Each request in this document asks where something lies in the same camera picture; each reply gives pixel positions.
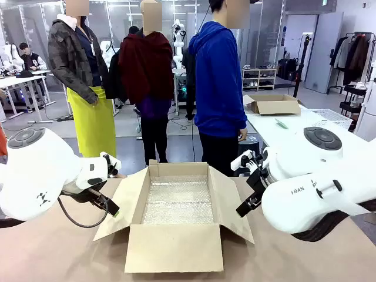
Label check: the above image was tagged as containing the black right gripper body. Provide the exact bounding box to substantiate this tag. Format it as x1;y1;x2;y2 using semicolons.
246;164;270;197

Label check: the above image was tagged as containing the small open cardboard box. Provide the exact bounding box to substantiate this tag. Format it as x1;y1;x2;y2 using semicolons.
243;93;302;116

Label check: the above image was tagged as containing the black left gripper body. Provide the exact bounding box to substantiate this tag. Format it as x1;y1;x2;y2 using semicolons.
88;187;110;211

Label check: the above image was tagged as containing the black trolley cart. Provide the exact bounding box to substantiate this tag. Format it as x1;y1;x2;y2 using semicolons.
339;84;368;122

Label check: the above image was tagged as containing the black suitcase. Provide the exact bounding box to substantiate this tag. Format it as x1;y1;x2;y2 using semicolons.
277;58;299;80

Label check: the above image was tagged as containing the black tripod stand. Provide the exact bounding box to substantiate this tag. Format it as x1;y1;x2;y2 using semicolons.
293;33;313;98

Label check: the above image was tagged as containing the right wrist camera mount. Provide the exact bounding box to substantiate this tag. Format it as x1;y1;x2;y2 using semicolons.
230;149;265;173

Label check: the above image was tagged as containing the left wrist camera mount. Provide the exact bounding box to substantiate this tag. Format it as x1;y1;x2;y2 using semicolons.
99;152;122;179

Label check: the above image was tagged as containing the bubble wrap box lining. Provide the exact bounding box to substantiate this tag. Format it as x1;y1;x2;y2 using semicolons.
141;175;214;226

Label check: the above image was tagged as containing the wooden shoe rack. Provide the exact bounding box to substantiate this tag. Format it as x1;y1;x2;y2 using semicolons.
241;68;277;90

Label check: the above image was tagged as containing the mannequin camouflage jacket yellow skirt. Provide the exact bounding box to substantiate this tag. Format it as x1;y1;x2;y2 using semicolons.
48;0;118;159

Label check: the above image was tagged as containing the orange object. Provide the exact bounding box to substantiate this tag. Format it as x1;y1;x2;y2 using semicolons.
0;125;9;165

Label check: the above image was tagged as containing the mannequin with maroon wrap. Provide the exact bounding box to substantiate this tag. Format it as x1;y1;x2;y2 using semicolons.
118;0;174;167

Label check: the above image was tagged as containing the white side table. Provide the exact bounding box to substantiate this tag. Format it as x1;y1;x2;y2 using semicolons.
243;98;371;149

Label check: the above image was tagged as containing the white mesh basket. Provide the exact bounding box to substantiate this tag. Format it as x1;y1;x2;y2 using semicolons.
310;108;354;132

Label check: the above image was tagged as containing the black clothes rack with coats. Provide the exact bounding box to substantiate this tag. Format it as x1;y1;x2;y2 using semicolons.
328;31;376;95

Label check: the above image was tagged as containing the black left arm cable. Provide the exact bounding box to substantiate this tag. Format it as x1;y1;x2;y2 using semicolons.
57;193;110;229

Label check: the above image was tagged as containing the black hanging bag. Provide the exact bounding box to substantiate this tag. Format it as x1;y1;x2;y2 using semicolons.
105;51;129;103

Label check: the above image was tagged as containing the black round stool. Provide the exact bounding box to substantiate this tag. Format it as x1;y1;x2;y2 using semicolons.
237;136;260;154

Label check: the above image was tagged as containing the open brown cardboard box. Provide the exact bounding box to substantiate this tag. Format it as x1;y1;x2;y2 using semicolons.
93;160;255;274

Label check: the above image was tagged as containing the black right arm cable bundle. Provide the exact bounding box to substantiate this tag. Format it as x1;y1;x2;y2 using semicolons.
292;207;371;243

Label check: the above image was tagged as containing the white office desk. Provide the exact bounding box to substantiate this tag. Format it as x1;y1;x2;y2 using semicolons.
0;69;57;123

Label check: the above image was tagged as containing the person in blue hoodie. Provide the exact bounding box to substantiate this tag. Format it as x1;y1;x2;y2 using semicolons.
187;0;251;177

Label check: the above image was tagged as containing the seated person varsity jacket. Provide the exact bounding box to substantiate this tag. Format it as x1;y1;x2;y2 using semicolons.
19;42;48;72

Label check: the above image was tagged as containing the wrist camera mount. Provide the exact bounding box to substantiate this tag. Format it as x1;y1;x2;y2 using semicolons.
99;152;122;179
230;149;265;173

